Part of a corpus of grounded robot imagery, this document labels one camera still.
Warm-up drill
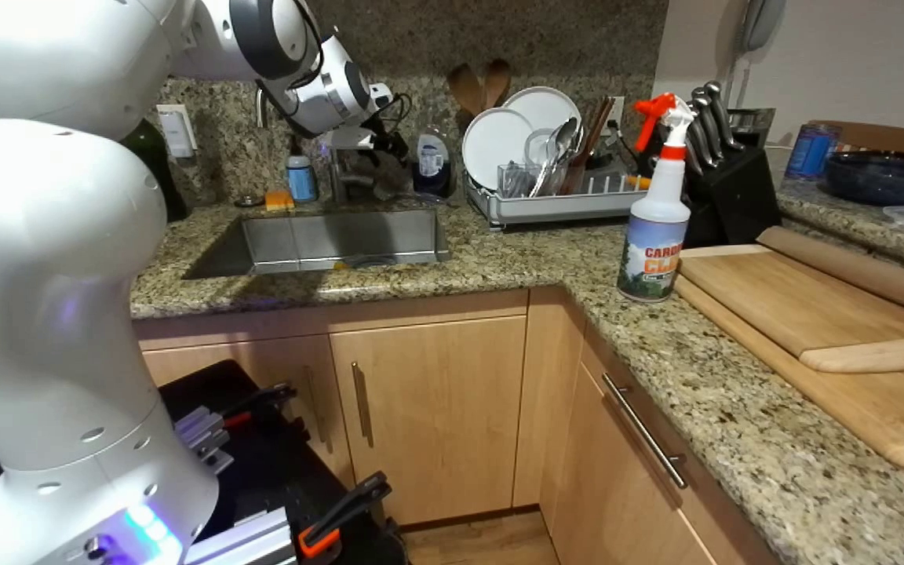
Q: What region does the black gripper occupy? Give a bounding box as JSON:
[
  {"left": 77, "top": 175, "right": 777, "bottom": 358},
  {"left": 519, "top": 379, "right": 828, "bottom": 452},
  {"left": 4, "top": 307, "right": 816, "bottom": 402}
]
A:
[{"left": 350, "top": 106, "right": 416, "bottom": 198}]

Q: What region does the steel gooseneck faucet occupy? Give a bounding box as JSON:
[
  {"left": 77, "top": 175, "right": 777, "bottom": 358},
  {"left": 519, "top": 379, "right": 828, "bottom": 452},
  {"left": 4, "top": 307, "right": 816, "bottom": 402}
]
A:
[{"left": 253, "top": 89, "right": 383, "bottom": 207}]

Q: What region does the white spray bottle red trigger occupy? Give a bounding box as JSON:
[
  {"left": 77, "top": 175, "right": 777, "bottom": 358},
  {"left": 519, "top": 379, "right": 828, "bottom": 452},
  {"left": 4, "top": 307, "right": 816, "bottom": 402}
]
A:
[{"left": 616, "top": 90, "right": 693, "bottom": 303}]

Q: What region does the dark green glass bottle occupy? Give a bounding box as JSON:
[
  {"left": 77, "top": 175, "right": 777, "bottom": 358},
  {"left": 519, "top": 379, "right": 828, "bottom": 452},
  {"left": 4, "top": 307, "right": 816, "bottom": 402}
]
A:
[{"left": 119, "top": 120, "right": 190, "bottom": 226}]

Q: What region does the clear soap dispenser black pump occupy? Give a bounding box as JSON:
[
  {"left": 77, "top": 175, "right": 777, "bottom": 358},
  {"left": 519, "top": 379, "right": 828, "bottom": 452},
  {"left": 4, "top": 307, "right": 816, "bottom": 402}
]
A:
[{"left": 283, "top": 134, "right": 319, "bottom": 207}]

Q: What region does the steel sink basin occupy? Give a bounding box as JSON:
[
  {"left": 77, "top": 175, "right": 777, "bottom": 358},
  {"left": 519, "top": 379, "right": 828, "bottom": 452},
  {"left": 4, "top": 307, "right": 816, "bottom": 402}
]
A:
[{"left": 182, "top": 204, "right": 448, "bottom": 278}]

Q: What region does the orange sponge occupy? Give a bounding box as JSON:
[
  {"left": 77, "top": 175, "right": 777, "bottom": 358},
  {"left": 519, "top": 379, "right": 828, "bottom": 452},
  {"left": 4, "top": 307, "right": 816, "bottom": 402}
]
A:
[{"left": 259, "top": 188, "right": 297, "bottom": 217}]

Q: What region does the small white plate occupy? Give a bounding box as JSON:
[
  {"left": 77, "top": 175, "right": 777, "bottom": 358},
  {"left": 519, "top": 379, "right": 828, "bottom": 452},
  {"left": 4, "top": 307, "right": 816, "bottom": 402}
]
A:
[{"left": 457, "top": 103, "right": 537, "bottom": 194}]

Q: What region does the wooden spoon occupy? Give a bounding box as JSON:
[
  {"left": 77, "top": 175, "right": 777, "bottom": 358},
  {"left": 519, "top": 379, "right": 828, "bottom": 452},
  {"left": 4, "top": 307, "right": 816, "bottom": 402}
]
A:
[
  {"left": 445, "top": 61, "right": 487, "bottom": 116},
  {"left": 479, "top": 58, "right": 514, "bottom": 106}
]

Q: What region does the clear drinking glass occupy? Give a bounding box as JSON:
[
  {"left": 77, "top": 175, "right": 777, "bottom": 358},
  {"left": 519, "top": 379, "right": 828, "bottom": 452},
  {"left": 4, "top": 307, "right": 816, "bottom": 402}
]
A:
[{"left": 519, "top": 120, "right": 580, "bottom": 175}]

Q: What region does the grey dish rack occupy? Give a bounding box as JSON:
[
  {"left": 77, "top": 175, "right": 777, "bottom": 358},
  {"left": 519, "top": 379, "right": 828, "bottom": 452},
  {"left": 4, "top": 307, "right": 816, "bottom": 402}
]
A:
[{"left": 465, "top": 145, "right": 652, "bottom": 232}]

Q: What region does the white backsplash outlet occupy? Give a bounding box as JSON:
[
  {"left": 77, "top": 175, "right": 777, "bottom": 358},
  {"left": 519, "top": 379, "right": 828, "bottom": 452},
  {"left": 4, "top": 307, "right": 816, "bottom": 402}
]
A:
[{"left": 153, "top": 101, "right": 200, "bottom": 163}]

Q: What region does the light wooden base cabinet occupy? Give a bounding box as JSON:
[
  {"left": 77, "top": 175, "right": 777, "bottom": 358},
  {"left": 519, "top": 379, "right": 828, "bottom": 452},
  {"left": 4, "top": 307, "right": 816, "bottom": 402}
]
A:
[{"left": 125, "top": 286, "right": 790, "bottom": 565}]

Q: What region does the orange black clamp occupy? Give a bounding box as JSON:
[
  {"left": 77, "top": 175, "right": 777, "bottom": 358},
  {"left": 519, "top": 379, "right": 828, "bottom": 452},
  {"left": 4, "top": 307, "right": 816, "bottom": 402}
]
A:
[
  {"left": 292, "top": 471, "right": 394, "bottom": 563},
  {"left": 221, "top": 379, "right": 300, "bottom": 433}
]

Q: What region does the black robot cart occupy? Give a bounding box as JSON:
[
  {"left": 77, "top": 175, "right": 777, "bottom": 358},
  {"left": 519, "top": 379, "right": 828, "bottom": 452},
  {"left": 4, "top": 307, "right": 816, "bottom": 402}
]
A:
[{"left": 151, "top": 358, "right": 406, "bottom": 565}]

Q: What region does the black knife block with knives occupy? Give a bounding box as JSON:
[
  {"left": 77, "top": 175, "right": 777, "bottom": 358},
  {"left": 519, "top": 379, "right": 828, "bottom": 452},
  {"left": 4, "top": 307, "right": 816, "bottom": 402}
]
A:
[{"left": 682, "top": 78, "right": 783, "bottom": 247}]

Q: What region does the small wooden cutting board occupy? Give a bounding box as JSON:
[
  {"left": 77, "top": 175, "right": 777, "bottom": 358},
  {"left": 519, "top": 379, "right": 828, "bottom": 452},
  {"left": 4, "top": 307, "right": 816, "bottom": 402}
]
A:
[{"left": 669, "top": 242, "right": 904, "bottom": 375}]

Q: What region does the wooden rolling pin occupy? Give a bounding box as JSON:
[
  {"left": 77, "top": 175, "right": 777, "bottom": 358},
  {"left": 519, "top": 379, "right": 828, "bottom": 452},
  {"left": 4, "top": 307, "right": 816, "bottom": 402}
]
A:
[{"left": 752, "top": 222, "right": 904, "bottom": 315}]

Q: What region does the dark blue bowl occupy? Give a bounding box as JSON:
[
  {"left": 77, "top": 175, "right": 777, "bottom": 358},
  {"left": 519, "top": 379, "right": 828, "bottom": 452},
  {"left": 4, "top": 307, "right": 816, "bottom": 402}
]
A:
[{"left": 820, "top": 145, "right": 904, "bottom": 207}]

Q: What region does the wooden tray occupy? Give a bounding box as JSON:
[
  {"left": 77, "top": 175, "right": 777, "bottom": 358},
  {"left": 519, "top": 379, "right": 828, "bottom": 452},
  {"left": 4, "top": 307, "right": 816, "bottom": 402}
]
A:
[{"left": 807, "top": 120, "right": 904, "bottom": 170}]

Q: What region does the large wooden cutting board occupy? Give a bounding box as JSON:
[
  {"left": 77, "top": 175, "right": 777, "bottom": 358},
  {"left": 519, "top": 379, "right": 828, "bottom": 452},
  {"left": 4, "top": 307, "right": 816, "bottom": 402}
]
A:
[{"left": 664, "top": 271, "right": 904, "bottom": 477}]

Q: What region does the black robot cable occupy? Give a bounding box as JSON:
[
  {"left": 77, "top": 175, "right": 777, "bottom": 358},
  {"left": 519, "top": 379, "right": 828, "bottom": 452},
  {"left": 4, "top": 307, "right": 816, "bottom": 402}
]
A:
[{"left": 369, "top": 90, "right": 413, "bottom": 137}]

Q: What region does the steel drawer bar handle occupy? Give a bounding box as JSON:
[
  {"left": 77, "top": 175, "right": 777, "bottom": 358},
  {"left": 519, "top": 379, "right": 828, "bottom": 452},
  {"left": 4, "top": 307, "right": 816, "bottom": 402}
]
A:
[{"left": 597, "top": 375, "right": 691, "bottom": 494}]

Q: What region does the silver aluminium frame rail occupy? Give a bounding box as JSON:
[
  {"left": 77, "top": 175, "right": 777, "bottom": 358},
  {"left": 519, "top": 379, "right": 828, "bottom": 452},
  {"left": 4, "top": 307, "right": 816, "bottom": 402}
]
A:
[{"left": 185, "top": 505, "right": 297, "bottom": 565}]

